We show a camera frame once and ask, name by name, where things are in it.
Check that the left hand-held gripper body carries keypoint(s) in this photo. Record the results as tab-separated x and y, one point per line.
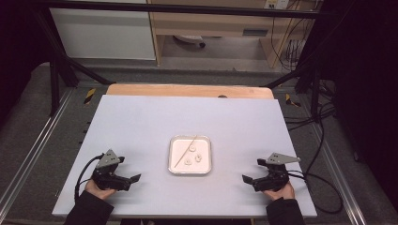
108	175

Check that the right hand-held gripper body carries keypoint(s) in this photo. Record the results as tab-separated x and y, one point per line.
275	178

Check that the square white tray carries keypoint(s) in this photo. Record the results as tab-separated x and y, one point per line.
180	146

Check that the person's right hand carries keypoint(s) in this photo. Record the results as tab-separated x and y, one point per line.
281	194

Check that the person's left hand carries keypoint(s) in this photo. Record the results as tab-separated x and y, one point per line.
97	191

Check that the yellow black tape strip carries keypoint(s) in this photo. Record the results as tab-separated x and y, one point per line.
289	100
89	96

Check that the wooden table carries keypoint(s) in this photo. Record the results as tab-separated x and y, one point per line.
187	91

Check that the white cabinet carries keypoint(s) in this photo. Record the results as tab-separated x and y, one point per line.
103	34

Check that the office chair base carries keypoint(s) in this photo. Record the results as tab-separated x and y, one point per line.
189	38

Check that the light wooden desk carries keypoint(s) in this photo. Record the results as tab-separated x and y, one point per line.
203	23

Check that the aluminium floor rail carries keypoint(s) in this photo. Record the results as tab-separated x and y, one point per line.
37	143
338	175

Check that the black frame stand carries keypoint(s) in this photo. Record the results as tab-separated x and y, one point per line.
314	90
54	81

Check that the white wall outlet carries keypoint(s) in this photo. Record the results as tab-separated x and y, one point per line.
277	3

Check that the black frame crossbar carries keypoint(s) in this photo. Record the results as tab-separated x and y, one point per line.
187	8

